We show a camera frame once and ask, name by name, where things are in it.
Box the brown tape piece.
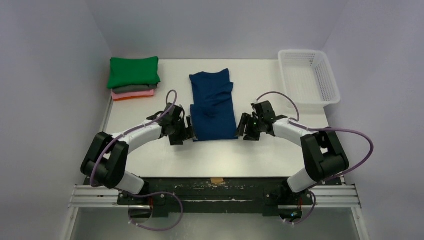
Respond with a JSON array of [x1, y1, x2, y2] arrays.
[[210, 177, 225, 185]]

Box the grey folded t-shirt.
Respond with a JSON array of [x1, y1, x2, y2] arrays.
[[112, 84, 158, 94]]

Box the white plastic basket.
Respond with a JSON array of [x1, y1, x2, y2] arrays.
[[277, 49, 341, 108]]

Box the green folded t-shirt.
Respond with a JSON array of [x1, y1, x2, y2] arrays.
[[107, 56, 161, 90]]

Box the blue t-shirt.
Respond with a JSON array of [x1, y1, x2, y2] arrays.
[[189, 68, 238, 142]]

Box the aluminium table frame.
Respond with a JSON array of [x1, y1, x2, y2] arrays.
[[59, 96, 115, 240]]

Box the pink folded t-shirt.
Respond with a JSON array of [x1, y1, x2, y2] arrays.
[[111, 89, 155, 98]]

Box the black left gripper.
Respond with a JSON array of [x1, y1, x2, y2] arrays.
[[169, 115, 197, 145]]

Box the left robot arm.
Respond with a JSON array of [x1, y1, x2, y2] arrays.
[[80, 103, 196, 205]]

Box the orange folded t-shirt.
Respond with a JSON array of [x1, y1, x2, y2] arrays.
[[112, 95, 154, 102]]

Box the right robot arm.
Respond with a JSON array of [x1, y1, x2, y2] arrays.
[[235, 101, 350, 204]]

